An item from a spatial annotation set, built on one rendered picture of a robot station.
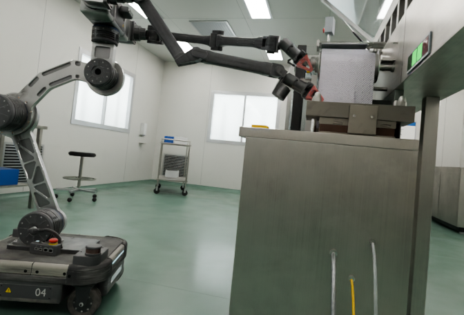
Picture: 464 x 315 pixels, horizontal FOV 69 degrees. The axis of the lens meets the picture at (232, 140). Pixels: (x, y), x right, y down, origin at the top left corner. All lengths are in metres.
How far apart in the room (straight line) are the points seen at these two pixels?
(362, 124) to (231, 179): 6.11
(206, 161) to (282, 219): 6.22
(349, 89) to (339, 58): 0.15
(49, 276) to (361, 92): 1.57
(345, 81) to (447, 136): 6.03
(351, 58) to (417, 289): 1.08
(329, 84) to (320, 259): 0.76
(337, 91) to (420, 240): 0.77
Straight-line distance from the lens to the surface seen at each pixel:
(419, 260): 1.83
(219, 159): 7.42
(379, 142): 1.35
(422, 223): 1.80
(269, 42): 1.72
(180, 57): 1.58
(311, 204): 1.33
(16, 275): 1.79
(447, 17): 1.14
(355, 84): 1.63
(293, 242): 1.36
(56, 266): 1.72
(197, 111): 7.66
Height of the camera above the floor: 0.78
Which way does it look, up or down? 2 degrees up
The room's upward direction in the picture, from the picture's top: 6 degrees clockwise
